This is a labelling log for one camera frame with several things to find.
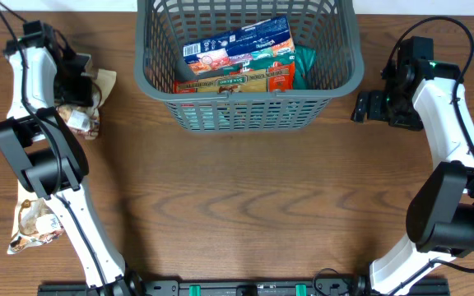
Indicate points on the green Nescafe coffee bag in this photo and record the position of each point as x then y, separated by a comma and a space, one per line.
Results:
303, 58

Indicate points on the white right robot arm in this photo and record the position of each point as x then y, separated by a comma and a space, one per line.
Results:
422, 94

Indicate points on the beige cookie bag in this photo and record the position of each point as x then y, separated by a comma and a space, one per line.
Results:
82, 120

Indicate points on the grey plastic basket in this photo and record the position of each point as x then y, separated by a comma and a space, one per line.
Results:
328, 27

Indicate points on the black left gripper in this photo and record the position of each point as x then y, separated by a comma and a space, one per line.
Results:
86, 95

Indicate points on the Kleenex tissue multipack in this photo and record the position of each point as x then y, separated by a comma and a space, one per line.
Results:
265, 39

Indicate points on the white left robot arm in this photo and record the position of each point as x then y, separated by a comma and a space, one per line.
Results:
46, 157

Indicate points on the red San Remo spaghetti pack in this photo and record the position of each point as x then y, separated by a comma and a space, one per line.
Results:
271, 79

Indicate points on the beige snack bag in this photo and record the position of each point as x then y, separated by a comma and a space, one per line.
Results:
34, 223

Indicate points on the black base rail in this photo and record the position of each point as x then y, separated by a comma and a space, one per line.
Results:
321, 286

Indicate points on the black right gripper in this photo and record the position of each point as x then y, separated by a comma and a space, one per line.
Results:
374, 107

